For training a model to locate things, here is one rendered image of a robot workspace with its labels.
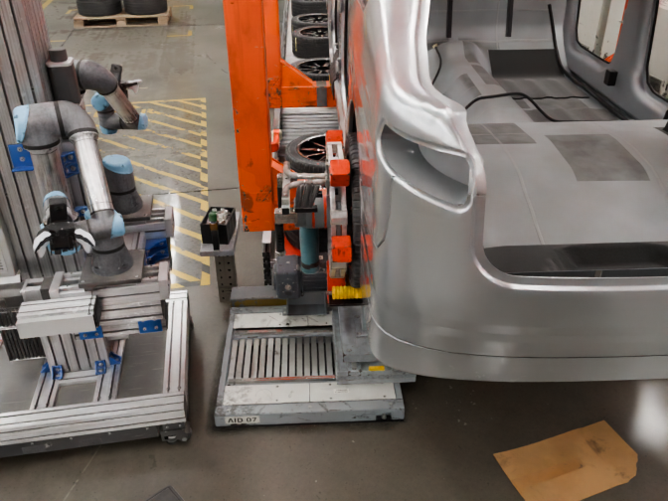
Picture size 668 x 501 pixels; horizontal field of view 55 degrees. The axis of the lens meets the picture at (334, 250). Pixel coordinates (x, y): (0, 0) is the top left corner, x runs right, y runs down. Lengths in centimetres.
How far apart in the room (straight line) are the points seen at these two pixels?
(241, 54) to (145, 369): 145
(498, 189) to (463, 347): 95
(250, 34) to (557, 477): 224
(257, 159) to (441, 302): 160
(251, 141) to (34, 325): 126
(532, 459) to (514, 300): 127
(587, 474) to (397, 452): 77
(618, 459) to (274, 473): 141
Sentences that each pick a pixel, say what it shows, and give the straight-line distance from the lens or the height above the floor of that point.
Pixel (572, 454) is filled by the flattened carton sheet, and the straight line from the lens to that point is 297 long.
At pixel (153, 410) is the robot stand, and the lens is 278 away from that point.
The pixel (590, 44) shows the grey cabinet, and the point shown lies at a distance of 816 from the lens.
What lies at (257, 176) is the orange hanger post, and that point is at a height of 83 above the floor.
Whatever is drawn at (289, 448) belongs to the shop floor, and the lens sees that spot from 285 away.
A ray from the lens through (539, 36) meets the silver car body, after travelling 524.
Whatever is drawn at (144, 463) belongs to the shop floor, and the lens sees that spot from 291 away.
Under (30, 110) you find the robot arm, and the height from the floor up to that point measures 145.
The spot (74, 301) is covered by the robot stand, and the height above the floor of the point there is 74.
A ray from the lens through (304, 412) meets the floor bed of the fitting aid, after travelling 289.
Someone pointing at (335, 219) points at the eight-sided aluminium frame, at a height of 96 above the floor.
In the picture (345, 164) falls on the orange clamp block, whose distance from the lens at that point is 244.
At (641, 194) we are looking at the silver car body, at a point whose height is 99.
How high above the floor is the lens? 212
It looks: 31 degrees down
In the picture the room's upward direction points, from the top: straight up
